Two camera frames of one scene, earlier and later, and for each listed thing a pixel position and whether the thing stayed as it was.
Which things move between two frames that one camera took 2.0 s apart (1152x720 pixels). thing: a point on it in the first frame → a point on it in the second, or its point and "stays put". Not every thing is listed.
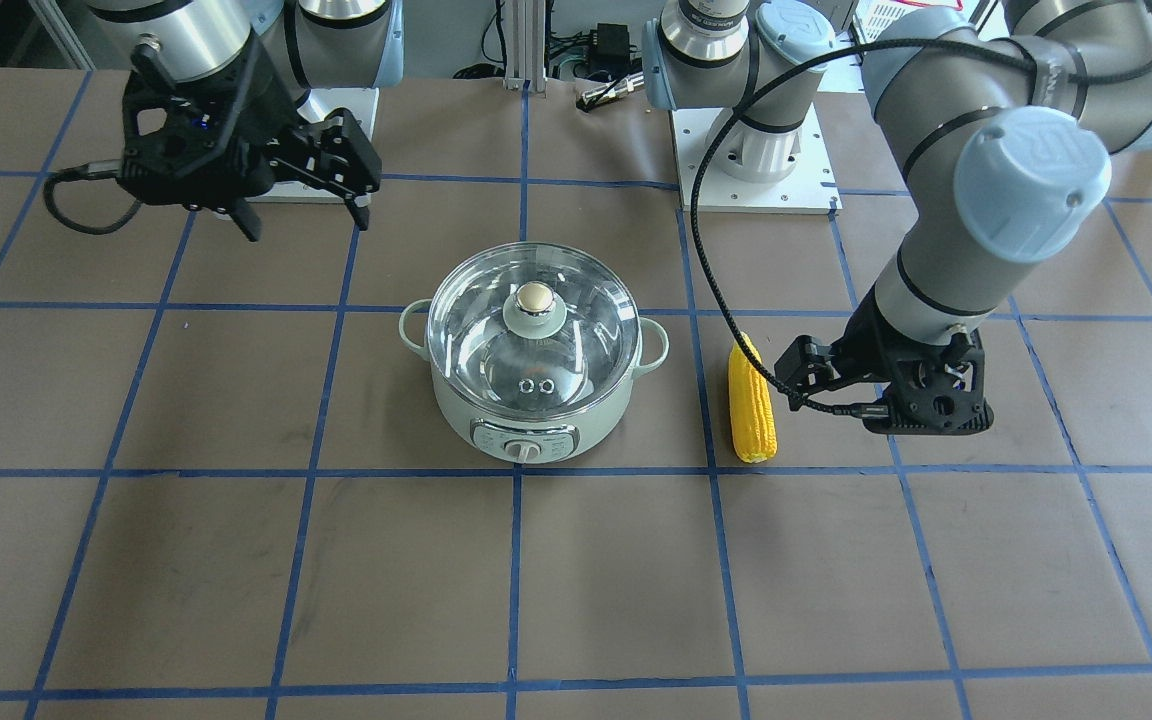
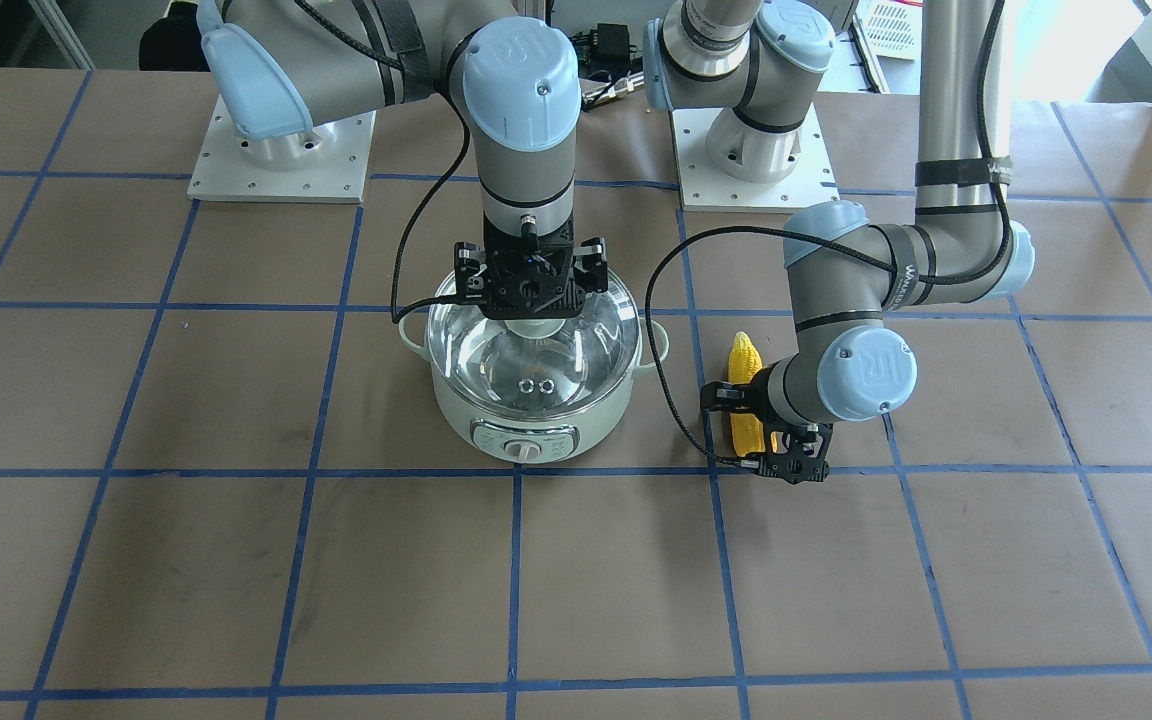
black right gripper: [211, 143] → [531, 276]
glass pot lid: [533, 331] stays put
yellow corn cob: [751, 405] stays put
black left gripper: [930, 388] → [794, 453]
